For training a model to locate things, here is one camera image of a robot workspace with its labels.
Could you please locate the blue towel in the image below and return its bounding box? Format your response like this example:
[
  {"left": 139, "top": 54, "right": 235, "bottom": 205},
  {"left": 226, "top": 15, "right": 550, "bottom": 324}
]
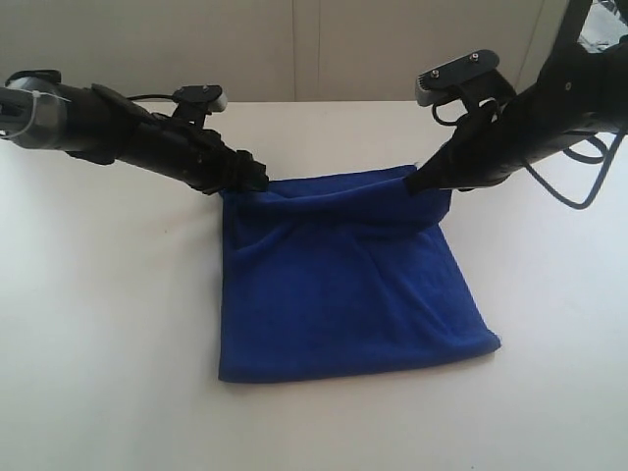
[{"left": 218, "top": 166, "right": 500, "bottom": 384}]

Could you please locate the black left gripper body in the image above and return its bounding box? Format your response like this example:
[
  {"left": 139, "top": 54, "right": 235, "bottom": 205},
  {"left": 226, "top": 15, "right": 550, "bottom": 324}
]
[{"left": 117, "top": 110, "right": 236, "bottom": 195}]

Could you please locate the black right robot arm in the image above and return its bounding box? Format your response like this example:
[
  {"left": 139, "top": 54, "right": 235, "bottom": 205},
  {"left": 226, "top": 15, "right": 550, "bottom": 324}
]
[{"left": 405, "top": 42, "right": 627, "bottom": 194}]

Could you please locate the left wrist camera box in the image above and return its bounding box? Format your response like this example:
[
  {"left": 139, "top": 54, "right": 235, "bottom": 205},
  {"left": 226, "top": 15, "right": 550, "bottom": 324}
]
[{"left": 172, "top": 84, "right": 228, "bottom": 128}]

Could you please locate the black window frame post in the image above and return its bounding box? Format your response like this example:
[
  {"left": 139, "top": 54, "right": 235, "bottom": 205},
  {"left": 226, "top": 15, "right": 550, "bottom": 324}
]
[{"left": 534, "top": 0, "right": 592, "bottom": 68}]

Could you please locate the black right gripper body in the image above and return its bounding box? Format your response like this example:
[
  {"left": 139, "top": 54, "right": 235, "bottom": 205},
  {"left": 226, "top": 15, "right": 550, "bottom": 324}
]
[{"left": 441, "top": 92, "right": 565, "bottom": 192}]

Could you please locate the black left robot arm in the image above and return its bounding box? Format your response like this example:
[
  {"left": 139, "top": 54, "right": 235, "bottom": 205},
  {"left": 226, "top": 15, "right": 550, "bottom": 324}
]
[{"left": 1, "top": 70, "right": 269, "bottom": 195}]

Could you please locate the beige wall panel partition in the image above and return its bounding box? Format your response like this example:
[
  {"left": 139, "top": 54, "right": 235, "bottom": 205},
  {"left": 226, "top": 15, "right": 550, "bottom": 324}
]
[{"left": 1, "top": 0, "right": 567, "bottom": 102}]

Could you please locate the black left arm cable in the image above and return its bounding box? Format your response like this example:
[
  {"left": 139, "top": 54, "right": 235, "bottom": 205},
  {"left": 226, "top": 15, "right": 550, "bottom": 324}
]
[{"left": 125, "top": 92, "right": 181, "bottom": 104}]

